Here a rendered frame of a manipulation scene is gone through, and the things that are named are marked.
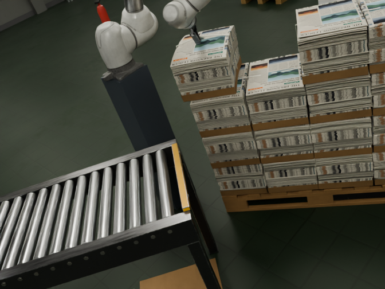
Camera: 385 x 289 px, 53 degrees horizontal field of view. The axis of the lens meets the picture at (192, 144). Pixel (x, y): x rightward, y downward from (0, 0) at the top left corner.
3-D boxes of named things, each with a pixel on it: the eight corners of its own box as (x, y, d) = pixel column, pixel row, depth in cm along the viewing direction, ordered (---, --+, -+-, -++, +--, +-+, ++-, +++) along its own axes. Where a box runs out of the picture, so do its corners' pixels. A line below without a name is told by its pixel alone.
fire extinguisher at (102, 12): (110, 39, 629) (94, 4, 596) (101, 38, 647) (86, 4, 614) (121, 32, 641) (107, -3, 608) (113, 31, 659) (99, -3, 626)
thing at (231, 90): (187, 84, 214) (185, 77, 211) (238, 75, 205) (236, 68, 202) (183, 102, 203) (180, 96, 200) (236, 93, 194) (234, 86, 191)
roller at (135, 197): (141, 163, 183) (137, 155, 181) (144, 236, 144) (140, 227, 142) (131, 166, 184) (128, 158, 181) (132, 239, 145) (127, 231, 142)
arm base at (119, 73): (97, 80, 217) (93, 71, 214) (126, 62, 228) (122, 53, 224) (114, 85, 205) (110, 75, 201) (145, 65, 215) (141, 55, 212)
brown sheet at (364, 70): (299, 50, 210) (299, 43, 208) (356, 40, 201) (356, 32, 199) (302, 85, 181) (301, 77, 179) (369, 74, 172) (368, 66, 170)
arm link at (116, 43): (100, 67, 215) (83, 31, 203) (124, 53, 224) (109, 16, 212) (117, 70, 204) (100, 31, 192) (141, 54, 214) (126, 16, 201)
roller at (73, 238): (90, 180, 185) (86, 172, 182) (79, 257, 146) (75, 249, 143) (79, 183, 185) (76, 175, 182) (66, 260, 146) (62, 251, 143)
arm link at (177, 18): (182, 35, 173) (203, 13, 169) (169, 31, 159) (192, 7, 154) (167, 17, 174) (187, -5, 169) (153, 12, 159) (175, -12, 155)
